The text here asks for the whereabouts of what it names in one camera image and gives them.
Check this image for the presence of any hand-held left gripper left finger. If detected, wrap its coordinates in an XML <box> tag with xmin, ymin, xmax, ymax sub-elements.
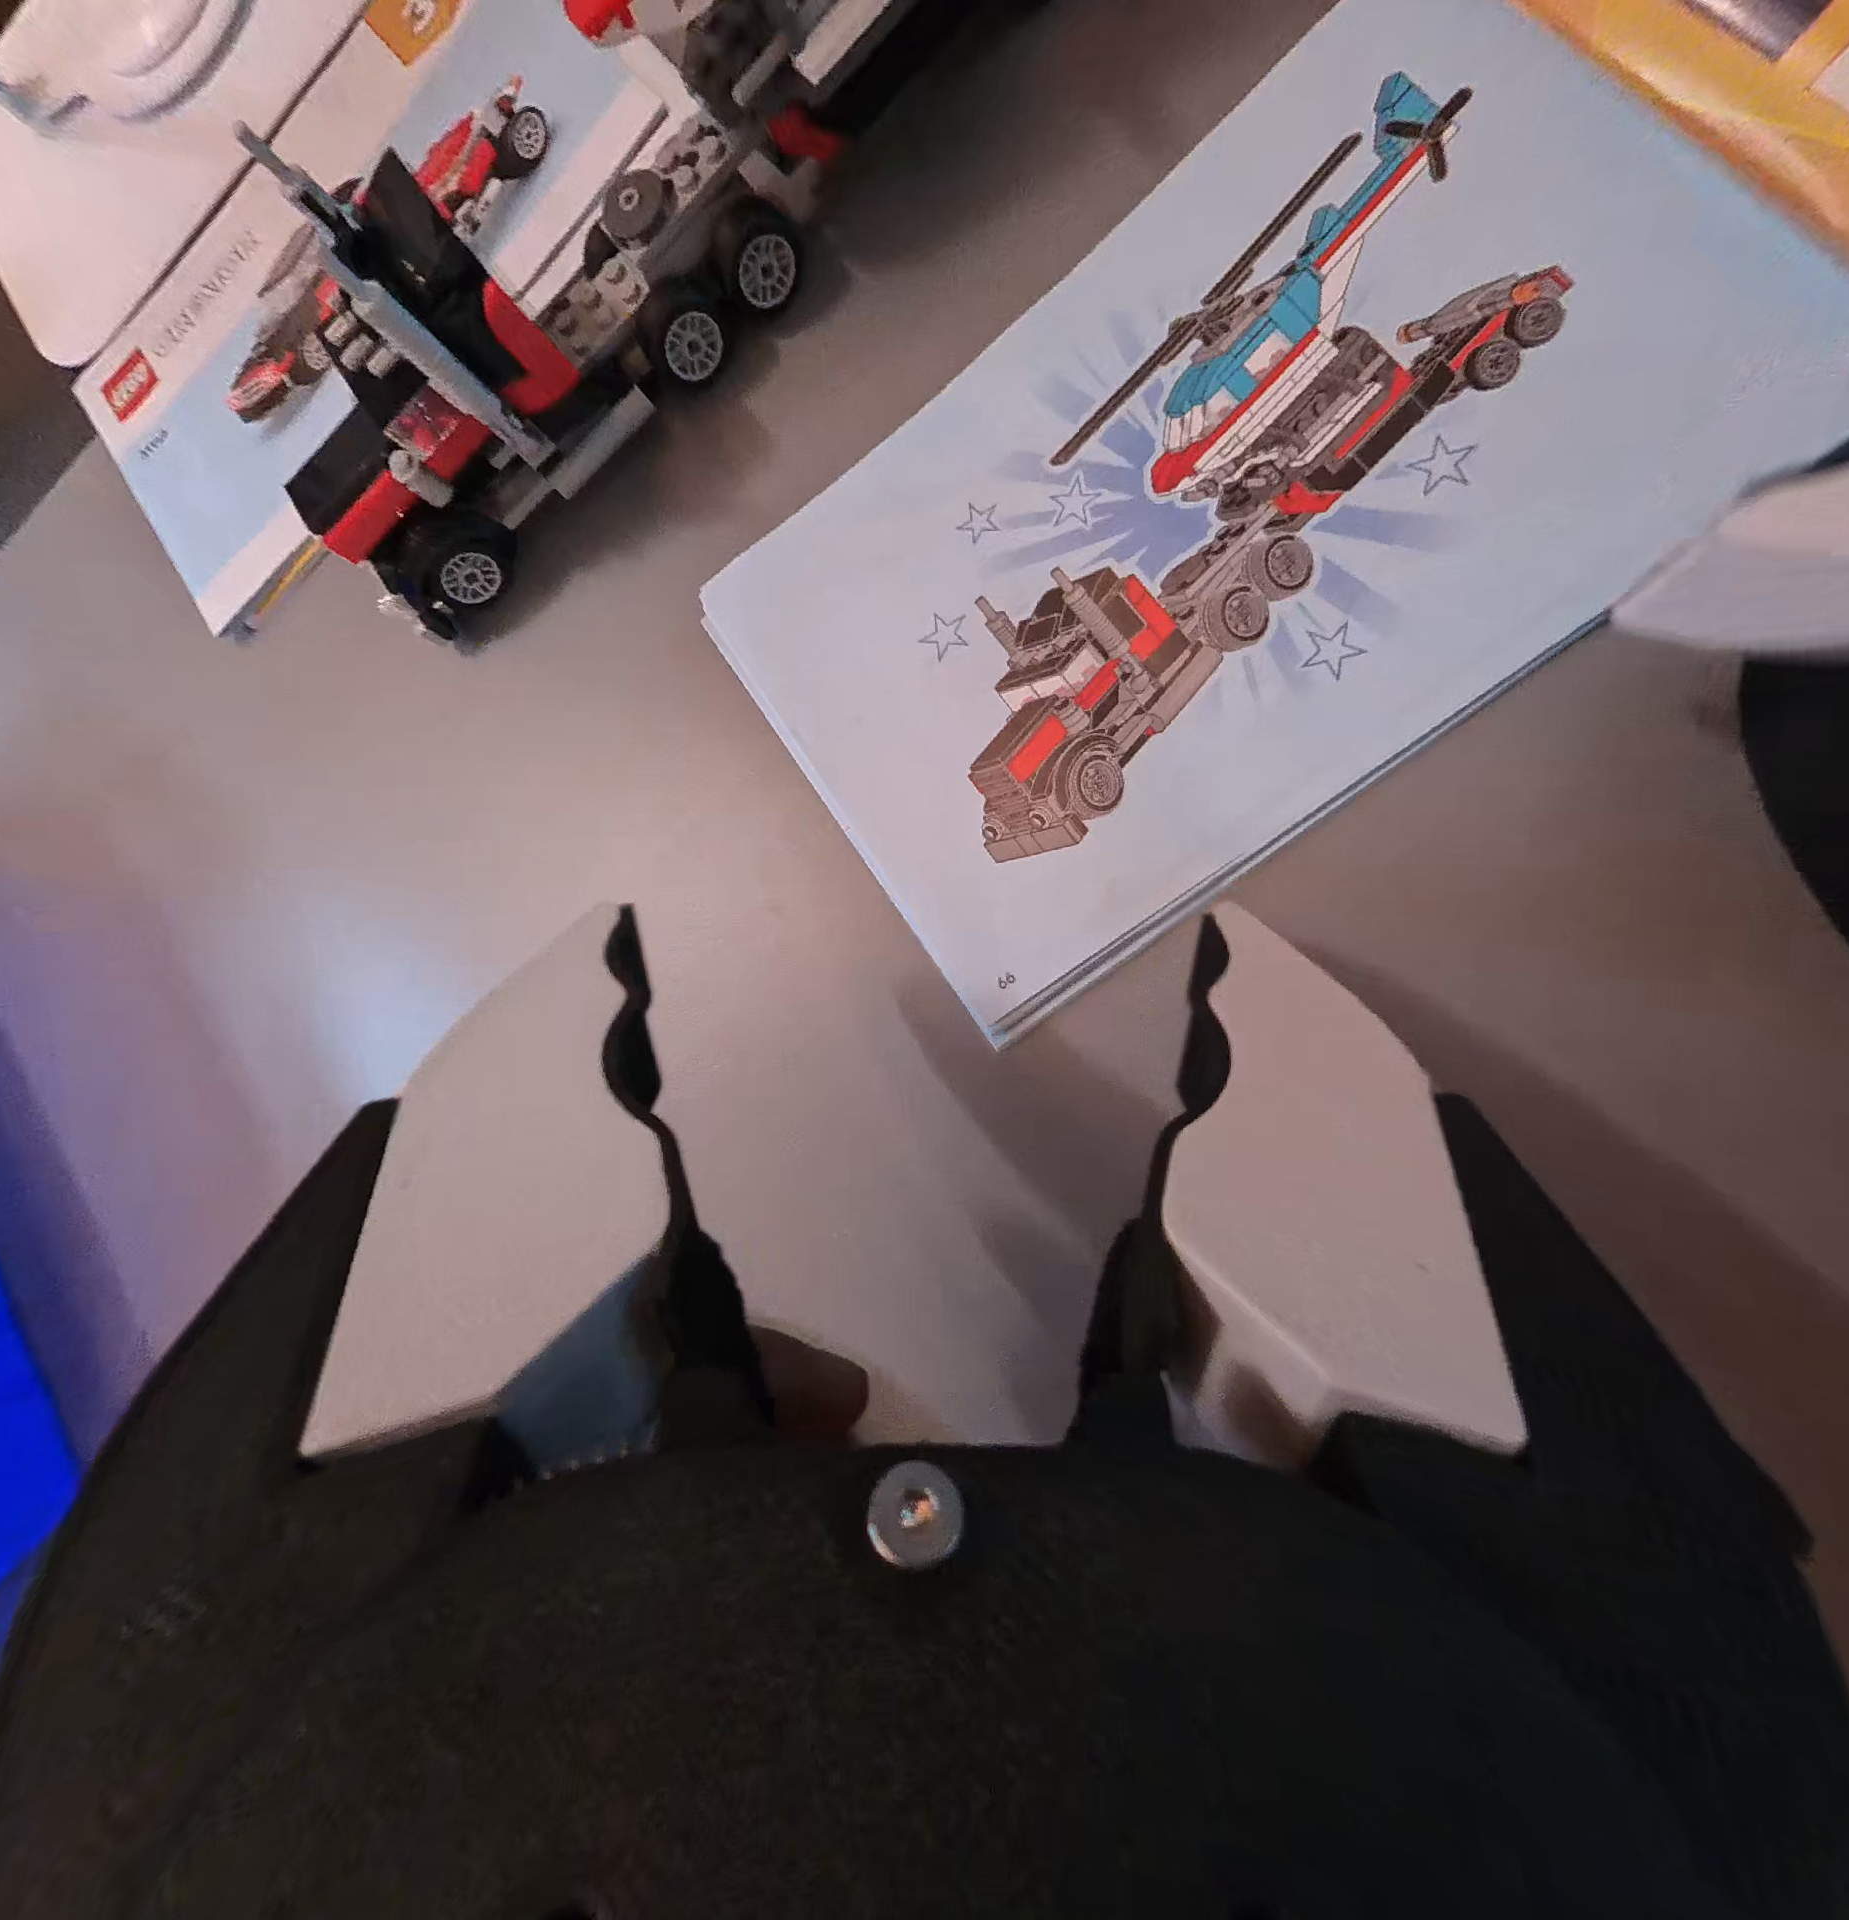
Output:
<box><xmin>297</xmin><ymin>903</ymin><xmax>783</xmax><ymax>1469</ymax></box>

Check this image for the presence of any lego set cardboard box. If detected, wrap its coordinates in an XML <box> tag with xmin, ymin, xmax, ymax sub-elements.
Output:
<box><xmin>1516</xmin><ymin>0</ymin><xmax>1849</xmax><ymax>168</ymax></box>

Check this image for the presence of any black quilted cushion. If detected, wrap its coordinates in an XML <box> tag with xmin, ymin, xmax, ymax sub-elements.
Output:
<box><xmin>1742</xmin><ymin>660</ymin><xmax>1849</xmax><ymax>996</ymax></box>

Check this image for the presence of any white desk lamp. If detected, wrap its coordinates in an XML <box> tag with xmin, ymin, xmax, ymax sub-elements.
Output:
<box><xmin>0</xmin><ymin>0</ymin><xmax>378</xmax><ymax>369</ymax></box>

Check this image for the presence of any black red lego truck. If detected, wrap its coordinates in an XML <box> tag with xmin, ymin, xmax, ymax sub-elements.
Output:
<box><xmin>233</xmin><ymin>124</ymin><xmax>805</xmax><ymax>650</ymax></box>

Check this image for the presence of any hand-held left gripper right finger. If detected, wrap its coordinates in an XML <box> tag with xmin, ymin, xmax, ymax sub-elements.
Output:
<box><xmin>1063</xmin><ymin>901</ymin><xmax>1532</xmax><ymax>1473</ymax></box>

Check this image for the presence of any person's left hand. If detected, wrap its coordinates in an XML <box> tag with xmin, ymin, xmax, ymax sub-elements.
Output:
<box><xmin>750</xmin><ymin>1328</ymin><xmax>873</xmax><ymax>1445</ymax></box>

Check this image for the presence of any car cover instruction booklet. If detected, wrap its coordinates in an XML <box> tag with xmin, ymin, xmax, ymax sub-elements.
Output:
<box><xmin>72</xmin><ymin>0</ymin><xmax>687</xmax><ymax>638</ymax></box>

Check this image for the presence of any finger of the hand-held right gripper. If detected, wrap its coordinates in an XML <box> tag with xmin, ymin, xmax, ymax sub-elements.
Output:
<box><xmin>1612</xmin><ymin>453</ymin><xmax>1849</xmax><ymax>663</ymax></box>

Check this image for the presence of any light blue instruction booklet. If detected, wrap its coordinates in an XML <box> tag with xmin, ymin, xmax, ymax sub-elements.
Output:
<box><xmin>701</xmin><ymin>0</ymin><xmax>1849</xmax><ymax>1053</ymax></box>

